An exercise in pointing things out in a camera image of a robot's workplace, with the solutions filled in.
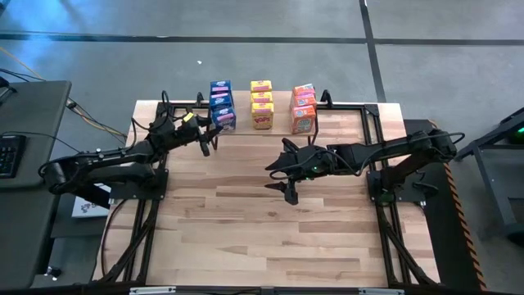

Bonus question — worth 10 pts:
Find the white paper sheet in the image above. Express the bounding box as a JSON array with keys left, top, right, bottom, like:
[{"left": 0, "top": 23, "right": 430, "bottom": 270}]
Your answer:
[{"left": 71, "top": 184, "right": 112, "bottom": 219}]

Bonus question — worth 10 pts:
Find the yellow orange cable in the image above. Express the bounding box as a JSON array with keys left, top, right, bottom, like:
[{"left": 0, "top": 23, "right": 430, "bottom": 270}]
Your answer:
[{"left": 0, "top": 45, "right": 128, "bottom": 140}]

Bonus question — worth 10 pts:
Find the grey desk top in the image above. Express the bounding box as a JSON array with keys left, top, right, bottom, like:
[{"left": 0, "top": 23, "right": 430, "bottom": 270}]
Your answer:
[
  {"left": 0, "top": 80, "right": 73, "bottom": 189},
  {"left": 0, "top": 184, "right": 62, "bottom": 290}
]

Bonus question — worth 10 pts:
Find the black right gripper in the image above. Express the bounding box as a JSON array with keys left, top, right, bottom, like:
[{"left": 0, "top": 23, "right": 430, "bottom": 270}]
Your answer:
[{"left": 264, "top": 138, "right": 324, "bottom": 206}]

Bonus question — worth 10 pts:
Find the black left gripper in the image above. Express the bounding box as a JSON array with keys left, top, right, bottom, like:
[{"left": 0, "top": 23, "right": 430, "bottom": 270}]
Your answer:
[{"left": 179, "top": 116, "right": 224, "bottom": 158}]

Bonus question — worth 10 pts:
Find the black cable bundle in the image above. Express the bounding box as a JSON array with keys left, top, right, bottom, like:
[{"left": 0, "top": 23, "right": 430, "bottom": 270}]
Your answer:
[{"left": 65, "top": 98, "right": 130, "bottom": 159}]

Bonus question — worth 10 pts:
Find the dark metal equipment stand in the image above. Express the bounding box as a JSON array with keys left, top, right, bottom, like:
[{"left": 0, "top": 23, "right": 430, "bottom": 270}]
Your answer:
[{"left": 454, "top": 106, "right": 524, "bottom": 247}]

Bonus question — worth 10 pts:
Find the silver metal bracket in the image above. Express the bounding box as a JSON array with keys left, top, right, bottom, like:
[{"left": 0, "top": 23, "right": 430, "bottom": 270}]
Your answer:
[
  {"left": 129, "top": 286, "right": 177, "bottom": 295},
  {"left": 358, "top": 288, "right": 405, "bottom": 295}
]

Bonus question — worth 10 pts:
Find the black aluminium table frame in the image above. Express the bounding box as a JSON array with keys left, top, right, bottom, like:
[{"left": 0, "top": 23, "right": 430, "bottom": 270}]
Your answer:
[{"left": 93, "top": 100, "right": 441, "bottom": 288}]

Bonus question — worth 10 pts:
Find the black mat with hazard stripe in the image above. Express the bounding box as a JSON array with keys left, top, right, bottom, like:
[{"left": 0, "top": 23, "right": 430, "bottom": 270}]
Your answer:
[{"left": 403, "top": 118, "right": 488, "bottom": 293}]

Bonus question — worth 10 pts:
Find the black desk device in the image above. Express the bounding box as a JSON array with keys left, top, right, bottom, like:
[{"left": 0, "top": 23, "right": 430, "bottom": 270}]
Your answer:
[{"left": 0, "top": 75, "right": 18, "bottom": 99}]

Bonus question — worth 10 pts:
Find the blue Frosted Flakes cereal box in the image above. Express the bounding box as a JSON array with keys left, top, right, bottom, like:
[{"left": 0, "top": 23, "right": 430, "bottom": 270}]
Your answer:
[
  {"left": 210, "top": 79, "right": 233, "bottom": 94},
  {"left": 210, "top": 105, "right": 237, "bottom": 133},
  {"left": 209, "top": 92, "right": 234, "bottom": 108}
]

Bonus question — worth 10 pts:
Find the orange Mini Wheats cereal box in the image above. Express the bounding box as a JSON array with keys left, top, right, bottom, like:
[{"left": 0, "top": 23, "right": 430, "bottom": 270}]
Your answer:
[
  {"left": 290, "top": 104, "right": 318, "bottom": 135},
  {"left": 291, "top": 93, "right": 318, "bottom": 109},
  {"left": 292, "top": 83, "right": 317, "bottom": 98}
]

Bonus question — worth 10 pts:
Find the wooden shelf with black frame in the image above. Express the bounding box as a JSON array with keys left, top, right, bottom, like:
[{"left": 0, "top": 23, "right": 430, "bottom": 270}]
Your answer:
[{"left": 206, "top": 84, "right": 320, "bottom": 152}]

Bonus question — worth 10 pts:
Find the black keyboard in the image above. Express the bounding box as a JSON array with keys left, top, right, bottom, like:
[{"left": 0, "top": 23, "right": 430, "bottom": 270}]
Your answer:
[{"left": 0, "top": 134, "right": 26, "bottom": 179}]

